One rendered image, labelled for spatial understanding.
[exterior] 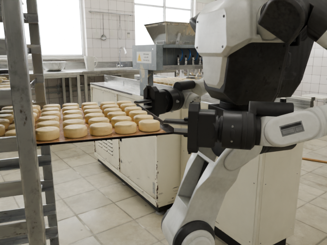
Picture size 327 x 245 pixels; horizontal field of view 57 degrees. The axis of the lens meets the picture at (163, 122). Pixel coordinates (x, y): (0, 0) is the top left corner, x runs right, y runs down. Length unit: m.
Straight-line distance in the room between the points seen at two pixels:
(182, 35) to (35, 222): 1.62
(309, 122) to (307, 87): 5.27
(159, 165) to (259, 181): 0.71
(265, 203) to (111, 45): 4.06
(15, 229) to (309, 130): 0.63
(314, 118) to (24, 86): 0.56
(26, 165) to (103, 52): 4.57
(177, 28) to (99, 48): 3.20
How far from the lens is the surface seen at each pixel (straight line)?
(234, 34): 0.82
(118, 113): 0.80
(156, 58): 1.87
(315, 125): 0.68
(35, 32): 1.03
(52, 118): 0.79
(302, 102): 1.74
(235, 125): 0.67
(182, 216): 0.98
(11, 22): 0.58
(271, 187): 1.68
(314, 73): 5.88
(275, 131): 0.67
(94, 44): 5.06
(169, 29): 1.97
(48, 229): 1.20
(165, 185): 2.10
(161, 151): 1.99
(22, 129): 0.60
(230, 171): 0.93
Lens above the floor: 1.13
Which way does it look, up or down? 13 degrees down
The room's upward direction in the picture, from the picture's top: straight up
